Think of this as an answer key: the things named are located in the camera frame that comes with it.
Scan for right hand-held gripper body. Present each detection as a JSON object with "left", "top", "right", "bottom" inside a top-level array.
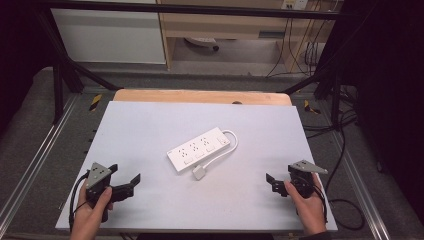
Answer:
[{"left": 287, "top": 159, "right": 330, "bottom": 199}]

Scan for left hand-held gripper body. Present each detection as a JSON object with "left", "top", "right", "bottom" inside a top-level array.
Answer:
[{"left": 85, "top": 161, "right": 115, "bottom": 223}]

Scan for person's right hand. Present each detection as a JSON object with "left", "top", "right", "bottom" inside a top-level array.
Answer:
[{"left": 283, "top": 179, "right": 328, "bottom": 235}]

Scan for person's left hand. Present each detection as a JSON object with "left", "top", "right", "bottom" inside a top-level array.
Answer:
[{"left": 71, "top": 186, "right": 114, "bottom": 235}]

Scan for yellow black tape strip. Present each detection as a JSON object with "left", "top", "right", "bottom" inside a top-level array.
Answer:
[
  {"left": 303, "top": 99, "right": 322, "bottom": 115},
  {"left": 88, "top": 93, "right": 103, "bottom": 112}
]

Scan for white flat plug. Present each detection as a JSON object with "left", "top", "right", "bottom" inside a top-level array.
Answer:
[{"left": 192, "top": 164, "right": 208, "bottom": 182}]

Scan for white power strip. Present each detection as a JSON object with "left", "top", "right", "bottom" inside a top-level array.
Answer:
[{"left": 166, "top": 126, "right": 232, "bottom": 175}]

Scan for wooden table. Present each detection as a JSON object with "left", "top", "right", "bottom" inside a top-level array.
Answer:
[{"left": 112, "top": 88, "right": 293, "bottom": 107}]

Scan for black curtain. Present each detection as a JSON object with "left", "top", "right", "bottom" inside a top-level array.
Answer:
[
  {"left": 0, "top": 0, "right": 56, "bottom": 136},
  {"left": 338, "top": 0, "right": 424, "bottom": 221}
]

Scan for white cabinet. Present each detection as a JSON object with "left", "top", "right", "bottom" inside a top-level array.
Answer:
[{"left": 50, "top": 0, "right": 167, "bottom": 65}]

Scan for white chair base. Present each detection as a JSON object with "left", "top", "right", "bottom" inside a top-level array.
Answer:
[{"left": 184, "top": 36, "right": 221, "bottom": 52}]

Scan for light wooden desk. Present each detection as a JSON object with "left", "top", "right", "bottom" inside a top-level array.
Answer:
[{"left": 156, "top": 0, "right": 338, "bottom": 72}]

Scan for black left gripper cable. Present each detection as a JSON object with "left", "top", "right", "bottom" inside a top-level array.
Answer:
[{"left": 68, "top": 171, "right": 92, "bottom": 232}]

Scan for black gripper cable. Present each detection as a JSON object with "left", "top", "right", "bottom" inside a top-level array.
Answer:
[
  {"left": 312, "top": 183, "right": 366, "bottom": 232},
  {"left": 68, "top": 171, "right": 92, "bottom": 232}
]

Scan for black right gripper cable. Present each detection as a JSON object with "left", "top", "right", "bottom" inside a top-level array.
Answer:
[{"left": 312, "top": 183, "right": 366, "bottom": 232}]

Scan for aluminium floor rail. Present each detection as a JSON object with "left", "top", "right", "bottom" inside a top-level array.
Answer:
[
  {"left": 328, "top": 131, "right": 392, "bottom": 240},
  {"left": 0, "top": 94, "right": 80, "bottom": 228}
]

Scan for white power strip cable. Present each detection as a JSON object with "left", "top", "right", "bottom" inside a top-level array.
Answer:
[{"left": 202, "top": 129, "right": 240, "bottom": 172}]

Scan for black floor cables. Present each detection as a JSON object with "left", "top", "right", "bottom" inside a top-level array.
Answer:
[{"left": 302, "top": 84, "right": 359, "bottom": 140}]

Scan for hanging black cables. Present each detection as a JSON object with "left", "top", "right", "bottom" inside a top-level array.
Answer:
[{"left": 265, "top": 15, "right": 326, "bottom": 79}]

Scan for white wall socket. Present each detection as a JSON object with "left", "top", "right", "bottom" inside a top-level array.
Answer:
[{"left": 281, "top": 0, "right": 310, "bottom": 11}]

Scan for black metal frame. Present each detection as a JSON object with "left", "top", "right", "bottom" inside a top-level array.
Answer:
[{"left": 34, "top": 0, "right": 346, "bottom": 126}]

